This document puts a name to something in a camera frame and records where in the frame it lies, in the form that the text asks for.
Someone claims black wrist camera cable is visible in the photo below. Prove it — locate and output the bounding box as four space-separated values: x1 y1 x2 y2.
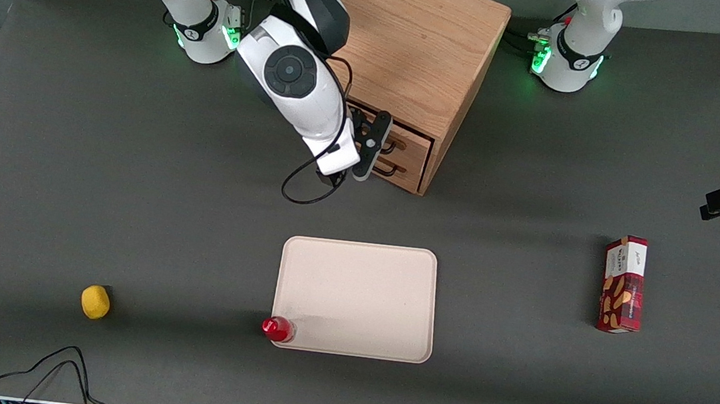
279 51 359 210

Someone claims red plaid shortbread box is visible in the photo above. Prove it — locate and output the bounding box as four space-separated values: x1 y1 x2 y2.
595 232 651 336

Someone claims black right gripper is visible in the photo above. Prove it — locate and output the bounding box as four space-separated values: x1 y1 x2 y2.
342 104 395 166

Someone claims black floor cable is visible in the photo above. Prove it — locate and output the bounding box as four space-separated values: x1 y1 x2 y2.
18 355 96 404
0 338 118 404

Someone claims red capped bottle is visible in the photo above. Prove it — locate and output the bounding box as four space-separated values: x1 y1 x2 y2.
260 314 297 345

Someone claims wooden drawer cabinet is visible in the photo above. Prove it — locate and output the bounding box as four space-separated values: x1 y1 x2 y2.
320 0 514 204

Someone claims cream plastic tray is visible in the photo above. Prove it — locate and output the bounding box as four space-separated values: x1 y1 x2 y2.
268 234 443 365

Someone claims yellow lemon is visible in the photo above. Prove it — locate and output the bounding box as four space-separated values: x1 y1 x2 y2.
79 284 113 321

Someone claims wooden drawer with black handle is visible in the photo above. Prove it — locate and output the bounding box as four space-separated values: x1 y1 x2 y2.
368 150 431 196
341 99 439 170

